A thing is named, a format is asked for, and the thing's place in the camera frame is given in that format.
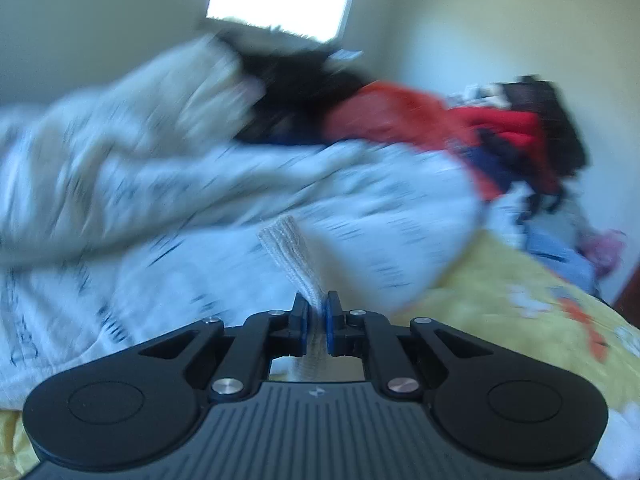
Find navy jacket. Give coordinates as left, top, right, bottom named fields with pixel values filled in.
left=469, top=129, right=518, bottom=203

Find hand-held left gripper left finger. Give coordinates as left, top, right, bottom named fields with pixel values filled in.
left=133, top=292, right=311, bottom=404

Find black jacket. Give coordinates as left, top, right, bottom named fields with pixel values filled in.
left=500, top=75, right=589, bottom=177

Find white knit sweater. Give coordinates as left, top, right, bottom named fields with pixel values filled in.
left=257, top=213, right=332, bottom=384

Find white printed duvet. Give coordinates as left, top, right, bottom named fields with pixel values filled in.
left=0, top=34, right=487, bottom=411

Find orange plastic bag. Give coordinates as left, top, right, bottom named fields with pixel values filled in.
left=321, top=80, right=473, bottom=153

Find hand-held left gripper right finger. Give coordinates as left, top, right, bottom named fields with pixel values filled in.
left=324, top=290, right=503, bottom=403

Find yellow floral blanket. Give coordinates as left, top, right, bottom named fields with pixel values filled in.
left=0, top=232, right=640, bottom=480

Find red jacket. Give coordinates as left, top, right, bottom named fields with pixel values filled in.
left=444, top=104, right=562, bottom=197

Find pink plastic bag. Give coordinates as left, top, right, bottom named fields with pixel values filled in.
left=581, top=229, right=627, bottom=277

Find black clothing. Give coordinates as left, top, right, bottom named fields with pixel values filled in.
left=199, top=17, right=372, bottom=145

